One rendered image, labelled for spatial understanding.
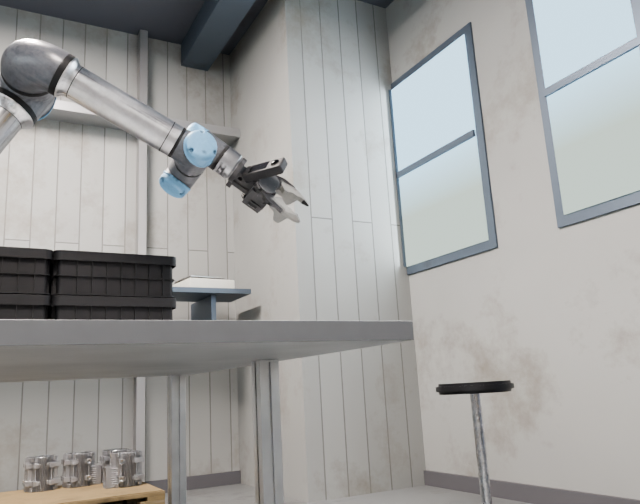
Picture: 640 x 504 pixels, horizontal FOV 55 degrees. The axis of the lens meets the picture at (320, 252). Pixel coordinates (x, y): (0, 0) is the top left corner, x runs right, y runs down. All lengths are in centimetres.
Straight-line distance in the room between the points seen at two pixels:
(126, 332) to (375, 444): 269
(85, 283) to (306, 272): 204
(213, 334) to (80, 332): 22
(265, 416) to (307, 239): 191
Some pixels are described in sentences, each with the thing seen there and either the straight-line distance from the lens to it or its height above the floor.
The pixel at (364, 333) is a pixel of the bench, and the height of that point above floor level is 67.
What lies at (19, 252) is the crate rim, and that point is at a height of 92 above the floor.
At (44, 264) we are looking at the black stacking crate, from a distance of 159.
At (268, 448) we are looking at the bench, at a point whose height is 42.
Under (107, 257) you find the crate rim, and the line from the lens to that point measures 161.
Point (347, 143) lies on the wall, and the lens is 387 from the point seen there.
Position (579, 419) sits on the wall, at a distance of 299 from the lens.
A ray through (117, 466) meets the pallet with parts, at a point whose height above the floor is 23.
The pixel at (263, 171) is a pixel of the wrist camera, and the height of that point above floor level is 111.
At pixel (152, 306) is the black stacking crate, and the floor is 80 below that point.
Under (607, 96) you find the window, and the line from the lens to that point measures 296.
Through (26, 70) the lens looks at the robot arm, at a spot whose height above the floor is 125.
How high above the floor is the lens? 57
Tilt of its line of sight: 13 degrees up
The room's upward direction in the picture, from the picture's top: 3 degrees counter-clockwise
